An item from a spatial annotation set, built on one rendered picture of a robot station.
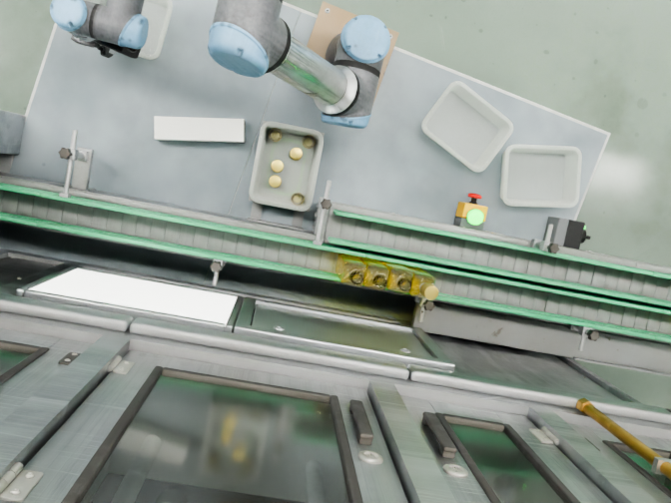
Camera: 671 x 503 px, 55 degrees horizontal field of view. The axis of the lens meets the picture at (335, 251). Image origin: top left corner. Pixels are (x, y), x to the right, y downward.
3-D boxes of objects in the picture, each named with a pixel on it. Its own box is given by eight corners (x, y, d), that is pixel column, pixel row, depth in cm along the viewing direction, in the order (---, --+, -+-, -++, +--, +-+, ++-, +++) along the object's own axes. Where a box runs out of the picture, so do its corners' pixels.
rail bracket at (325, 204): (310, 241, 174) (312, 246, 162) (322, 179, 173) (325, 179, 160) (321, 243, 174) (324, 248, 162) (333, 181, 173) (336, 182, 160)
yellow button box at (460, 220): (452, 225, 190) (459, 226, 183) (457, 200, 190) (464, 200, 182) (475, 229, 191) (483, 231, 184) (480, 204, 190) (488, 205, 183)
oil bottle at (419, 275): (396, 282, 178) (411, 296, 157) (400, 262, 177) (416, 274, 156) (416, 286, 178) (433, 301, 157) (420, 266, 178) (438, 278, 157)
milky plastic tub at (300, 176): (249, 200, 185) (247, 201, 176) (263, 122, 182) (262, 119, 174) (309, 212, 186) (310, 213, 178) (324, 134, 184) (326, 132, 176)
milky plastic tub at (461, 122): (471, 176, 191) (480, 176, 182) (411, 130, 188) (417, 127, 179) (507, 128, 190) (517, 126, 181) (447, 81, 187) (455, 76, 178)
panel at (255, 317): (70, 276, 161) (13, 302, 127) (72, 264, 161) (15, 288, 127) (419, 338, 170) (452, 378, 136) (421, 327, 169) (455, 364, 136)
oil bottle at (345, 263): (334, 271, 176) (340, 284, 155) (338, 251, 176) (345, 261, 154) (354, 275, 177) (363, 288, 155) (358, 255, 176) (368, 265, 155)
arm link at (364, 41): (386, 34, 165) (398, 17, 151) (374, 86, 165) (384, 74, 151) (341, 21, 163) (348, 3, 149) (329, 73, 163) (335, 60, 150)
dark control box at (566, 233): (541, 242, 193) (552, 245, 185) (547, 216, 192) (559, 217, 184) (567, 247, 194) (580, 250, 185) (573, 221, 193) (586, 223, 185)
